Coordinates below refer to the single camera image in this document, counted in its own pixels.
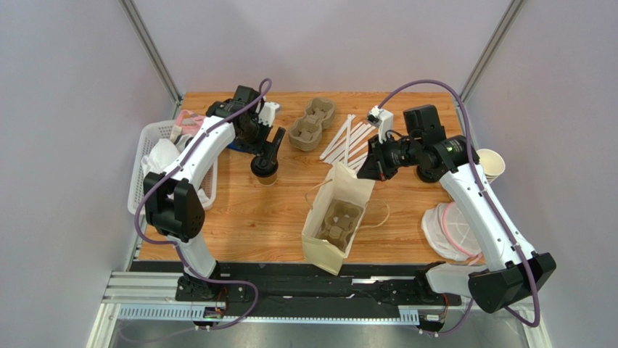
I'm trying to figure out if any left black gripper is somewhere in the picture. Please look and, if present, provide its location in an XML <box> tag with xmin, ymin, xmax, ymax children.
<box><xmin>234</xmin><ymin>117</ymin><xmax>286</xmax><ymax>164</ymax></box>

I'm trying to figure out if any black plastic cup lid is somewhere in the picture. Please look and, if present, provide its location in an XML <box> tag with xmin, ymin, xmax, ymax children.
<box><xmin>250</xmin><ymin>156</ymin><xmax>279</xmax><ymax>178</ymax></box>

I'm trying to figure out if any brown paper coffee cup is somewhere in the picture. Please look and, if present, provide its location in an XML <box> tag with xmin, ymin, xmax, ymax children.
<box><xmin>257</xmin><ymin>173</ymin><xmax>278</xmax><ymax>186</ymax></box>

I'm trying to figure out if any bundle of white straws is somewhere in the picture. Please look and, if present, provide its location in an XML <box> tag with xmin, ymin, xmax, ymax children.
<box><xmin>319</xmin><ymin>114</ymin><xmax>376</xmax><ymax>171</ymax></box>

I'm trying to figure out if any single grey pulp cup carrier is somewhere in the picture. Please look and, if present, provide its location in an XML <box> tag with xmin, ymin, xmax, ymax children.
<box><xmin>316</xmin><ymin>200</ymin><xmax>363</xmax><ymax>252</ymax></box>

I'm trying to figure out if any brown paper bag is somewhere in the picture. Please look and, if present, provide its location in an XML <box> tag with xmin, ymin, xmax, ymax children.
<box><xmin>301</xmin><ymin>162</ymin><xmax>390</xmax><ymax>276</ymax></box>

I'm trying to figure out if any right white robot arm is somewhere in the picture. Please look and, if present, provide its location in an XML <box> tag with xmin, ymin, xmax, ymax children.
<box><xmin>357</xmin><ymin>105</ymin><xmax>556</xmax><ymax>313</ymax></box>

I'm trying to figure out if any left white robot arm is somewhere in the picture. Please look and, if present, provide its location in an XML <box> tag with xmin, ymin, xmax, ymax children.
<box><xmin>138</xmin><ymin>78</ymin><xmax>285</xmax><ymax>300</ymax></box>

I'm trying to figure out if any blue folded cloth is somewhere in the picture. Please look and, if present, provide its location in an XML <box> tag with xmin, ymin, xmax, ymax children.
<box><xmin>227</xmin><ymin>138</ymin><xmax>255</xmax><ymax>154</ymax></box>

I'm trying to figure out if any spare black cup lid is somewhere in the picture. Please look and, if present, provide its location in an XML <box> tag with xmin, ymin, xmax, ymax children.
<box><xmin>416</xmin><ymin>166</ymin><xmax>442</xmax><ymax>183</ymax></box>

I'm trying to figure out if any pink cloth bag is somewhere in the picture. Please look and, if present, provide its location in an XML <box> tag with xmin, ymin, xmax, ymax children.
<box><xmin>170</xmin><ymin>109</ymin><xmax>206</xmax><ymax>141</ymax></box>

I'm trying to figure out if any white crumpled cloth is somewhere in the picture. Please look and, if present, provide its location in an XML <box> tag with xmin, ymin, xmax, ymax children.
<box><xmin>141</xmin><ymin>135</ymin><xmax>212</xmax><ymax>210</ymax></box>

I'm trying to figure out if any white plastic basket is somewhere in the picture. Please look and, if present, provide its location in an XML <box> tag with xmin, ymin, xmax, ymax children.
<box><xmin>127</xmin><ymin>120</ymin><xmax>218</xmax><ymax>215</ymax></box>

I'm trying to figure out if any stack of paper cups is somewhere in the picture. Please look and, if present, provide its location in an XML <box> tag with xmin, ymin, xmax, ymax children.
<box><xmin>477</xmin><ymin>149</ymin><xmax>506</xmax><ymax>183</ymax></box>

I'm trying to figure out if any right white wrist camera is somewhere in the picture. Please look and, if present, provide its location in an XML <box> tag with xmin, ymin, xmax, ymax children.
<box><xmin>366</xmin><ymin>106</ymin><xmax>394</xmax><ymax>144</ymax></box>

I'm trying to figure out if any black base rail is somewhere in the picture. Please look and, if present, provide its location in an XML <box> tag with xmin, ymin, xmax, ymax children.
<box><xmin>130</xmin><ymin>260</ymin><xmax>484</xmax><ymax>327</ymax></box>

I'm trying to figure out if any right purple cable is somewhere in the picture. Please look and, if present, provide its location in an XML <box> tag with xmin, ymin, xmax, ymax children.
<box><xmin>377</xmin><ymin>79</ymin><xmax>542</xmax><ymax>337</ymax></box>

